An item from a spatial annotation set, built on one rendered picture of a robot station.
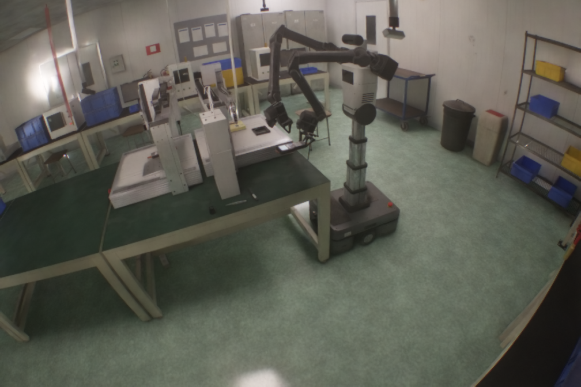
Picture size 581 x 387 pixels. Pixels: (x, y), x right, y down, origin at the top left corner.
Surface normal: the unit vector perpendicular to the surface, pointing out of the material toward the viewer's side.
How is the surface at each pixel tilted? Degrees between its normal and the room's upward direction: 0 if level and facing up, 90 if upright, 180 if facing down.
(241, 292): 0
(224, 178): 90
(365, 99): 100
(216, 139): 90
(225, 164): 90
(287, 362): 0
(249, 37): 90
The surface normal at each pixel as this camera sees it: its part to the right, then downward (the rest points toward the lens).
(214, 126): 0.41, 0.44
